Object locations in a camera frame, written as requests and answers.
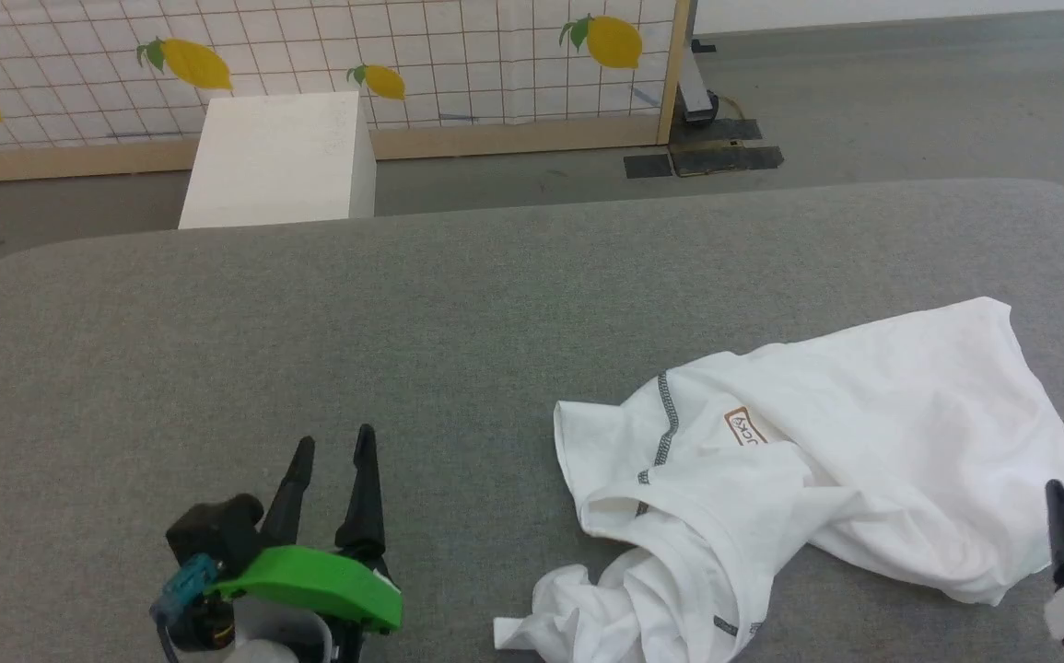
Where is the white rectangular box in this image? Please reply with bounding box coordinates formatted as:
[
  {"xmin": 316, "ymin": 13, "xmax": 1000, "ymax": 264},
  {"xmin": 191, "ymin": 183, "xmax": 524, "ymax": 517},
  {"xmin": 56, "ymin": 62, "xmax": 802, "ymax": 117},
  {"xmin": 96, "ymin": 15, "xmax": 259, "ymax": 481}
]
[{"xmin": 179, "ymin": 91, "xmax": 378, "ymax": 230}]

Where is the grey metal stand post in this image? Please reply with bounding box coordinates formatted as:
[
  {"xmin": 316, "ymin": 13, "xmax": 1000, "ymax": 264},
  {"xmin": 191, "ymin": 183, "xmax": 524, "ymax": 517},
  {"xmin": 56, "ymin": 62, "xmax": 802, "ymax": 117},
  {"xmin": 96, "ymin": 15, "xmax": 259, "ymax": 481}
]
[{"xmin": 676, "ymin": 0, "xmax": 722, "ymax": 128}]

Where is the dark floor plate under stand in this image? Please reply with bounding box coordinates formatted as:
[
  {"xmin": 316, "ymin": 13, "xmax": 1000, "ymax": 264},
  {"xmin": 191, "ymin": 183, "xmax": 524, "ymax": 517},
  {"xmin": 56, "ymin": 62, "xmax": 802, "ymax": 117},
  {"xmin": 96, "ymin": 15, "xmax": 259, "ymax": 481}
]
[{"xmin": 668, "ymin": 117, "xmax": 764, "ymax": 146}]

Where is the grey fabric ironing surface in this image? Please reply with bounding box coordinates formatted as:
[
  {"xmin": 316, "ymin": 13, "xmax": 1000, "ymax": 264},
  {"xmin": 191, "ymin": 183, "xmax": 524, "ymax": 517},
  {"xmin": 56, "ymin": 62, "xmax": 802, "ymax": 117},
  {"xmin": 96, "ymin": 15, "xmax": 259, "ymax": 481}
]
[{"xmin": 0, "ymin": 178, "xmax": 1064, "ymax": 663}]

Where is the blue cable connector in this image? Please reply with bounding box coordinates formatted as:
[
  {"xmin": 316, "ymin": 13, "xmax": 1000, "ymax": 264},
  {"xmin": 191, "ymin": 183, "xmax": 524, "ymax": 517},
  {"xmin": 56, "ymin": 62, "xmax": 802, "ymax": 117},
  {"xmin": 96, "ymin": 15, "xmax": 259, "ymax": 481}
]
[{"xmin": 150, "ymin": 552, "xmax": 221, "ymax": 629}]

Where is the long dark floor plate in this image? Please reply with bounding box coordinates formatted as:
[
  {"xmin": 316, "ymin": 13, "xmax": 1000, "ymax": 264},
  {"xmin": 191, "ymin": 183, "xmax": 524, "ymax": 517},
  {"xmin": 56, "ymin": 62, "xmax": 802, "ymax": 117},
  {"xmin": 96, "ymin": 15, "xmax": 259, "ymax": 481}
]
[{"xmin": 672, "ymin": 145, "xmax": 785, "ymax": 179}]

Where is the white t-shirt garment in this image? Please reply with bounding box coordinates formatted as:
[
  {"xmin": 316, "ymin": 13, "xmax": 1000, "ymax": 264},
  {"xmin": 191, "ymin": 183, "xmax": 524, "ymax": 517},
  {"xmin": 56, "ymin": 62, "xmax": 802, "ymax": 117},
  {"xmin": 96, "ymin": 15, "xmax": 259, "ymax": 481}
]
[{"xmin": 493, "ymin": 297, "xmax": 1064, "ymax": 663}]

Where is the lemon-patterned grid panel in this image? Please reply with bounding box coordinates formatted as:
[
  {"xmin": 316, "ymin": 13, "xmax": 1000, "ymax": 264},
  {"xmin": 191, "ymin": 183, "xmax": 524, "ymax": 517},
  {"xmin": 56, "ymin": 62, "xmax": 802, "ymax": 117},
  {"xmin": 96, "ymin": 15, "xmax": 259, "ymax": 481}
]
[{"xmin": 0, "ymin": 0, "xmax": 692, "ymax": 185}]

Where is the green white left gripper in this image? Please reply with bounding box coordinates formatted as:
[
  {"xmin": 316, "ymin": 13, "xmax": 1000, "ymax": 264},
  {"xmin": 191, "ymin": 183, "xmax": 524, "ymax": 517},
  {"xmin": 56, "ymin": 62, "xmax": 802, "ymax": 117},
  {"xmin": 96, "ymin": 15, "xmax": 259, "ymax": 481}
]
[{"xmin": 205, "ymin": 425, "xmax": 404, "ymax": 663}]

